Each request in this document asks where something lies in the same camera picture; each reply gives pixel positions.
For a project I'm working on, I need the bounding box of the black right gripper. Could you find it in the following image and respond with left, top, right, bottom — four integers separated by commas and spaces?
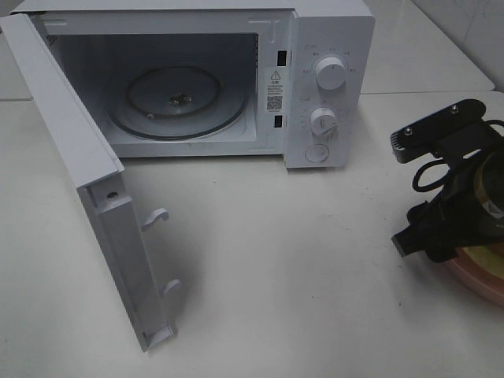
391, 157, 503, 263

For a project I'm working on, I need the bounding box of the pink plate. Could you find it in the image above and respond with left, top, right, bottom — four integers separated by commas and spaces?
443, 247, 503, 307

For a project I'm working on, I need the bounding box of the round white door button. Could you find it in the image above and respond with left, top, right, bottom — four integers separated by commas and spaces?
305, 144, 329, 163

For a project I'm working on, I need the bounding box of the white microwave knob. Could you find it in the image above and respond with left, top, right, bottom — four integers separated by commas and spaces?
315, 55, 347, 91
309, 108, 338, 136

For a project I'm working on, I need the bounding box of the sandwich on plate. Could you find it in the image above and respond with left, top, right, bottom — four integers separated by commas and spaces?
464, 243, 503, 279

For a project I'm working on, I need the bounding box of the glass microwave turntable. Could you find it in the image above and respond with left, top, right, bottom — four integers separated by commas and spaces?
109, 65, 249, 141

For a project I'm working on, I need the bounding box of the white microwave oven body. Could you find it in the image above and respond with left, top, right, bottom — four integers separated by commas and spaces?
15, 1, 375, 169

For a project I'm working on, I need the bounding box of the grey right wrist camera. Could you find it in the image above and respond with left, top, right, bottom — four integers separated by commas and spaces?
390, 98, 486, 164

